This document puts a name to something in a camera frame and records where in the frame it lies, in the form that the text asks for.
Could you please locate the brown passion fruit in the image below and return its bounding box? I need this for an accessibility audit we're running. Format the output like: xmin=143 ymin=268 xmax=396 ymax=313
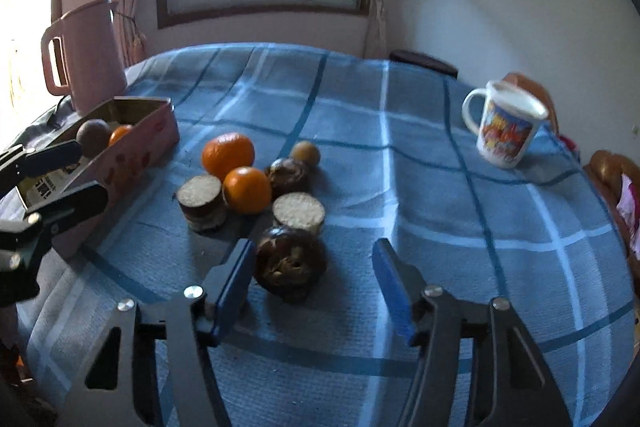
xmin=75 ymin=119 xmax=112 ymax=159

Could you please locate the large orange mandarin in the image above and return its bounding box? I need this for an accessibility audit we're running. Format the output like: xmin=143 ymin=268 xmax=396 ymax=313
xmin=108 ymin=124 xmax=134 ymax=146

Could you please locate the dark mangosteen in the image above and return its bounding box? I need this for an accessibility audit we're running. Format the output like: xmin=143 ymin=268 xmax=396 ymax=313
xmin=254 ymin=227 xmax=328 ymax=303
xmin=265 ymin=157 xmax=309 ymax=200

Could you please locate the tan longan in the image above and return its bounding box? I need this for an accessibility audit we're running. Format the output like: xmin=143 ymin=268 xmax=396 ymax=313
xmin=290 ymin=141 xmax=321 ymax=169

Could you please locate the pink electric kettle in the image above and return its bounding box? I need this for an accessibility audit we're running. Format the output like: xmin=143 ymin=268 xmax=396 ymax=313
xmin=41 ymin=0 xmax=127 ymax=116

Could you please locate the pink metal tin box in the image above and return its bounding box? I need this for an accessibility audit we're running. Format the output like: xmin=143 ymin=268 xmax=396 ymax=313
xmin=17 ymin=96 xmax=179 ymax=260

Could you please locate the blue plaid tablecloth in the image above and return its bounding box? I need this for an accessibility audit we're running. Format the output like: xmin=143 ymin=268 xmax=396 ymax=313
xmin=17 ymin=43 xmax=634 ymax=426

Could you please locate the pink floral cloth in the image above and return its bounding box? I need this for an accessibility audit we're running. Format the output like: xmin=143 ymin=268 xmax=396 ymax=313
xmin=616 ymin=173 xmax=640 ymax=259

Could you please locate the brown leather sofa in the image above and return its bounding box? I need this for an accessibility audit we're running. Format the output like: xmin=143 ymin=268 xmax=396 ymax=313
xmin=585 ymin=150 xmax=639 ymax=283

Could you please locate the white printed mug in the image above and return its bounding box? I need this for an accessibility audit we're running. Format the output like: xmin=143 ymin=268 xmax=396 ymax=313
xmin=461 ymin=80 xmax=549 ymax=169

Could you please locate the orange wooden chair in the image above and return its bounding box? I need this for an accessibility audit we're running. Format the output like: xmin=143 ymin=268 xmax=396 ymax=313
xmin=503 ymin=72 xmax=560 ymax=135

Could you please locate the dark round stool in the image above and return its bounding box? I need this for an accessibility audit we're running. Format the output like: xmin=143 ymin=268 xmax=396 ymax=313
xmin=390 ymin=50 xmax=459 ymax=78

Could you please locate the black kettle power cable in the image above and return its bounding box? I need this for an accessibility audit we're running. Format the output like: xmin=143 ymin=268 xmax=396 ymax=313
xmin=44 ymin=93 xmax=76 ymax=130

